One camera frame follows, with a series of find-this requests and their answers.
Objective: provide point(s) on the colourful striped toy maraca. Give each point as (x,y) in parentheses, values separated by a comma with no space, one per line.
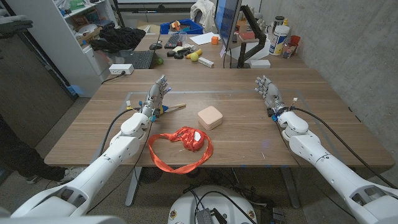
(174,106)

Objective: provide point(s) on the black keyboard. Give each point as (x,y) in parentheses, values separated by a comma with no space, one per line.
(172,41)

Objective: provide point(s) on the yellow toy banana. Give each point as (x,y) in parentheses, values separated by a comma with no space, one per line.
(199,51)

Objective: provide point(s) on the red book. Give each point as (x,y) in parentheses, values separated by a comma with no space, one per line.
(247,35)

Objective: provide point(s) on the black oval object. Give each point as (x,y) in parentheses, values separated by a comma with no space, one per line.
(178,56)
(171,53)

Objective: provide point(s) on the small green ball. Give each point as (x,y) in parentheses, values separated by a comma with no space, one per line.
(160,61)

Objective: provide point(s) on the orange cube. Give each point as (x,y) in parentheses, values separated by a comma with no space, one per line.
(214,40)

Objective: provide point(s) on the clear drinking glass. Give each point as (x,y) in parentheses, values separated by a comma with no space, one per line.
(183,38)

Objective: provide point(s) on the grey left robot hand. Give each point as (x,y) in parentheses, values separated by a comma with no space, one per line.
(154,96)

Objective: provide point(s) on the orange satin ribbon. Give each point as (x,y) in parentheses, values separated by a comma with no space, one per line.
(191,140)

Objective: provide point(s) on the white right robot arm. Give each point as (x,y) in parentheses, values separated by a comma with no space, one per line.
(326,165)

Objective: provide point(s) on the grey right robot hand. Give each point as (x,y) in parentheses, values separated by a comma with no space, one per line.
(273,96)

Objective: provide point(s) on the black floor fan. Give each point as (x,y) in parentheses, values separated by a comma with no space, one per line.
(150,175)

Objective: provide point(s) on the black computer mouse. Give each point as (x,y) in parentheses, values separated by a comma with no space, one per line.
(155,46)

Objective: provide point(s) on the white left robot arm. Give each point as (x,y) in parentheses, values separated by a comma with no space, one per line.
(102,165)

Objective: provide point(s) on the white robot torso base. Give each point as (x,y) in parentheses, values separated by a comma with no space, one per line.
(186,205)

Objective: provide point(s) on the small white oblong box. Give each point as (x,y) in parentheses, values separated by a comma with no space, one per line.
(206,62)

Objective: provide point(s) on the white paper sheet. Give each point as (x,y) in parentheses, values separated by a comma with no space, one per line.
(202,39)

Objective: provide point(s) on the black computer monitor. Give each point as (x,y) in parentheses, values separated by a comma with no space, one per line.
(227,18)

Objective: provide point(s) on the white jacket on chair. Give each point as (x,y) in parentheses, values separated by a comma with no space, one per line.
(203,14)

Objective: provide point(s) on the whiteboard with black frame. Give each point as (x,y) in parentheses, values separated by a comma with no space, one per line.
(140,7)

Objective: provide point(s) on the white sneaker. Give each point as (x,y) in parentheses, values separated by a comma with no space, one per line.
(70,174)

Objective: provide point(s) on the black crumpled cloth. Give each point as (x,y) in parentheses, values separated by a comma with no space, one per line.
(119,39)

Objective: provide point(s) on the blue plastic bin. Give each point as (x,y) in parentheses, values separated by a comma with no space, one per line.
(194,28)

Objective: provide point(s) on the white flat box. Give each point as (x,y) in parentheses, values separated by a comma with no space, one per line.
(260,63)

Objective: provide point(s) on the cardboard box on shelf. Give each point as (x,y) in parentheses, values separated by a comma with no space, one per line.
(90,35)

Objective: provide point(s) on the grey metal desk leg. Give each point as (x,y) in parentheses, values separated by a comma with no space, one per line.
(133,186)
(290,188)

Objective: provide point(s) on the white shelf unit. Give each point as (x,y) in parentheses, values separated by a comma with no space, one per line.
(59,46)

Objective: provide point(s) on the yellow-green toy apple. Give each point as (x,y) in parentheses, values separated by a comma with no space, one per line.
(194,57)

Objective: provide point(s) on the pink square jewelry box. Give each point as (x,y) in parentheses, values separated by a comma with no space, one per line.
(210,117)

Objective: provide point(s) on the orange object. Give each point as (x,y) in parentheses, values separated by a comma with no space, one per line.
(230,59)

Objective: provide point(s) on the black laptop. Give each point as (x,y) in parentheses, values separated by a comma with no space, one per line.
(141,59)

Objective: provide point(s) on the clear glass jar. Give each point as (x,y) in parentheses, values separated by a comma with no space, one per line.
(288,50)

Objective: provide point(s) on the red cup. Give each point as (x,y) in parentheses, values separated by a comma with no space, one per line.
(295,40)

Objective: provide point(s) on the person dark trouser leg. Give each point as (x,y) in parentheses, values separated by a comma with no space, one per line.
(21,158)

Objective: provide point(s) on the bottle with dark lid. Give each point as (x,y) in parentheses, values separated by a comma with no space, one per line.
(279,21)

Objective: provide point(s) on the yellow bottle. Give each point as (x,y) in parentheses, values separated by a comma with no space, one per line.
(285,22)

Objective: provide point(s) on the white wipes canister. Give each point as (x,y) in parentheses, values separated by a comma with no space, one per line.
(278,40)

